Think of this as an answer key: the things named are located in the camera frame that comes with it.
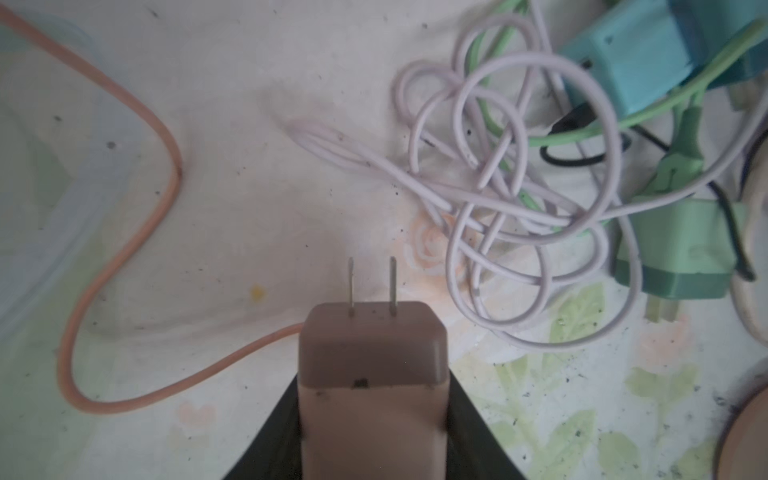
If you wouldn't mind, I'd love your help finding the green usb cable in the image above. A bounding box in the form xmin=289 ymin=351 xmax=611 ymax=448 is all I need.
xmin=465 ymin=0 xmax=768 ymax=229

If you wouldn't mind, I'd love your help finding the white tangled cable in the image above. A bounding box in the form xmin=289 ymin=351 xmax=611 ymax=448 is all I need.
xmin=287 ymin=0 xmax=768 ymax=352

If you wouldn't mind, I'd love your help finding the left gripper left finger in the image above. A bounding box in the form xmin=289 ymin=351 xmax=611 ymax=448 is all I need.
xmin=224 ymin=377 xmax=302 ymax=480

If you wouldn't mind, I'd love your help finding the pink multi-head cable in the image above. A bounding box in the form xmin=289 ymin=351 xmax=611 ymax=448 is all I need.
xmin=0 ymin=4 xmax=306 ymax=415

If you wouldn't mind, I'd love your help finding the round socket pink cable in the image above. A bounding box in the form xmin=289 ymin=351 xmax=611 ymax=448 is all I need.
xmin=728 ymin=149 xmax=768 ymax=349

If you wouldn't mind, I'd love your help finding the pink charger plug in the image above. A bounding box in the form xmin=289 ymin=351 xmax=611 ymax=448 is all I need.
xmin=297 ymin=259 xmax=450 ymax=479

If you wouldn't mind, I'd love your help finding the green charger plug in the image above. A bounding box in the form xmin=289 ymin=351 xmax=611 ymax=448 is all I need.
xmin=630 ymin=106 xmax=756 ymax=323

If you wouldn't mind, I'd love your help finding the black thin cable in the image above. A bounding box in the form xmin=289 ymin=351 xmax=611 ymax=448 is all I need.
xmin=538 ymin=101 xmax=757 ymax=282

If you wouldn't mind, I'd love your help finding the teal charger plug dark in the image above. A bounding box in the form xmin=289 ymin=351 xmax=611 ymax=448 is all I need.
xmin=668 ymin=0 xmax=768 ymax=89

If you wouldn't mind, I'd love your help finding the teal charger plug light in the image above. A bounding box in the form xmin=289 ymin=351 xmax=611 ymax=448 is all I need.
xmin=558 ymin=1 xmax=697 ymax=118

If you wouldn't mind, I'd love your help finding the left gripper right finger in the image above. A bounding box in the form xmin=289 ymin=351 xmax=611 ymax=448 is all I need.
xmin=446 ymin=373 xmax=525 ymax=480

